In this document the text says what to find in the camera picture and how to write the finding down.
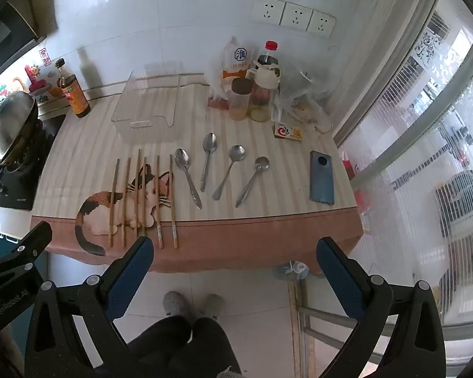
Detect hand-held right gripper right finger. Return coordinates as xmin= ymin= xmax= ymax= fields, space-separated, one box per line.
xmin=316 ymin=237 xmax=446 ymax=378

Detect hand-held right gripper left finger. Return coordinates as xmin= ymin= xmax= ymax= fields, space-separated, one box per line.
xmin=26 ymin=236 xmax=155 ymax=378

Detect wooden chopstick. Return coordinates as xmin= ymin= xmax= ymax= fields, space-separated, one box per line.
xmin=141 ymin=157 xmax=148 ymax=238
xmin=109 ymin=158 xmax=121 ymax=249
xmin=169 ymin=154 xmax=179 ymax=249
xmin=155 ymin=155 xmax=165 ymax=249

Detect steel spoon patterned handle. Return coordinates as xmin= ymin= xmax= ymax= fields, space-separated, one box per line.
xmin=174 ymin=148 xmax=203 ymax=209
xmin=236 ymin=156 xmax=270 ymax=208
xmin=200 ymin=133 xmax=218 ymax=193

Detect clear plastic container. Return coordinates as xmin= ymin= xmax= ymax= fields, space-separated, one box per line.
xmin=111 ymin=62 xmax=182 ymax=130

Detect person's left forearm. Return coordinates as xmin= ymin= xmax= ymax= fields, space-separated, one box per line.
xmin=0 ymin=319 xmax=27 ymax=378

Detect blue face mask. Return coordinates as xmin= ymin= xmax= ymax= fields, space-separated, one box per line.
xmin=275 ymin=260 xmax=312 ymax=283

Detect black gas stove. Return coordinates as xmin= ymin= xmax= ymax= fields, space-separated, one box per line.
xmin=0 ymin=114 xmax=67 ymax=212

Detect grey slipper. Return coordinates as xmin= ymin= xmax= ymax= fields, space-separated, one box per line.
xmin=163 ymin=291 xmax=194 ymax=320
xmin=199 ymin=294 xmax=225 ymax=320

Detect wooden rack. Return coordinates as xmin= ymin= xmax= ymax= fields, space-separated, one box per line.
xmin=287 ymin=279 xmax=360 ymax=378

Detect person's left leg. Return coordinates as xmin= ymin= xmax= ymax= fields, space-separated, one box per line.
xmin=125 ymin=315 xmax=194 ymax=378

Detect person's leg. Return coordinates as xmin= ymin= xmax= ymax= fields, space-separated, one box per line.
xmin=125 ymin=315 xmax=194 ymax=378
xmin=169 ymin=317 xmax=242 ymax=378

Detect striped cat print tablecloth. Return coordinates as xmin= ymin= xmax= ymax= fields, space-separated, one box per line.
xmin=29 ymin=73 xmax=365 ymax=275

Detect blue grey smartphone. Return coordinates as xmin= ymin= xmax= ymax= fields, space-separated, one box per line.
xmin=309 ymin=150 xmax=336 ymax=206

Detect person's right leg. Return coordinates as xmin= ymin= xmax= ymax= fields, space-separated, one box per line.
xmin=169 ymin=317 xmax=242 ymax=378

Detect steel wok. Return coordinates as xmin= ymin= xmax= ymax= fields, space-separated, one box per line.
xmin=0 ymin=90 xmax=40 ymax=219

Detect small white red card packet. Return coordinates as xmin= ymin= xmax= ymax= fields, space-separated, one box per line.
xmin=273 ymin=122 xmax=305 ymax=141

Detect dark sauce bottle yellow label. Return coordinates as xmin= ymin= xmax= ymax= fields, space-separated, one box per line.
xmin=55 ymin=58 xmax=91 ymax=119

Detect clear plastic bag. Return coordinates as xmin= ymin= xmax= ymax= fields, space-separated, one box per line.
xmin=274 ymin=67 xmax=334 ymax=133

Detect oil bottle white lid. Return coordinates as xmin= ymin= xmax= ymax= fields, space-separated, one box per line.
xmin=246 ymin=65 xmax=281 ymax=123

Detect spice jar brown lid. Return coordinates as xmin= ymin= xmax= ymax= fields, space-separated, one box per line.
xmin=229 ymin=78 xmax=254 ymax=121

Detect black range hood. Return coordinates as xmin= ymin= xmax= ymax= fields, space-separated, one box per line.
xmin=0 ymin=0 xmax=49 ymax=85

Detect dark bottle red cap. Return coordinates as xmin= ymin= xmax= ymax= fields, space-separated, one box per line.
xmin=256 ymin=40 xmax=280 ymax=72

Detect white orange salt bag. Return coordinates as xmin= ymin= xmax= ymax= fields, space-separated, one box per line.
xmin=209 ymin=36 xmax=258 ymax=88

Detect colourful cartoon wall stickers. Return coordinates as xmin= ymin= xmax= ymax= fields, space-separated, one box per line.
xmin=0 ymin=47 xmax=66 ymax=106

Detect round steel spoon plain handle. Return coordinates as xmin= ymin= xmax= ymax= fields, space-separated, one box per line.
xmin=212 ymin=145 xmax=246 ymax=201

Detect white wall socket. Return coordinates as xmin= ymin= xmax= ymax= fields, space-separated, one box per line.
xmin=280 ymin=2 xmax=312 ymax=31
xmin=251 ymin=0 xmax=287 ymax=25
xmin=306 ymin=9 xmax=337 ymax=38

